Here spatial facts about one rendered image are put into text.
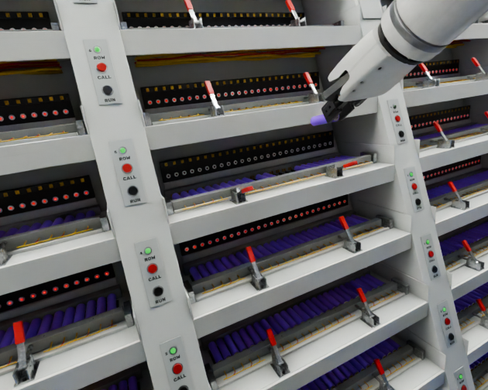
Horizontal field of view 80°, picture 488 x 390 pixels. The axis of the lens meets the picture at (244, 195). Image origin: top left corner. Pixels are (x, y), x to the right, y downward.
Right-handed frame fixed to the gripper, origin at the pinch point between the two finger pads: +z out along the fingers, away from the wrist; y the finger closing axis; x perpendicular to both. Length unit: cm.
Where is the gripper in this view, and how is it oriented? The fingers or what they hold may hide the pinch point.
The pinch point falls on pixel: (337, 108)
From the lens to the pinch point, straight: 55.8
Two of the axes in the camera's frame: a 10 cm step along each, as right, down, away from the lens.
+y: -9.0, 2.5, -3.5
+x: 3.3, 9.2, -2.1
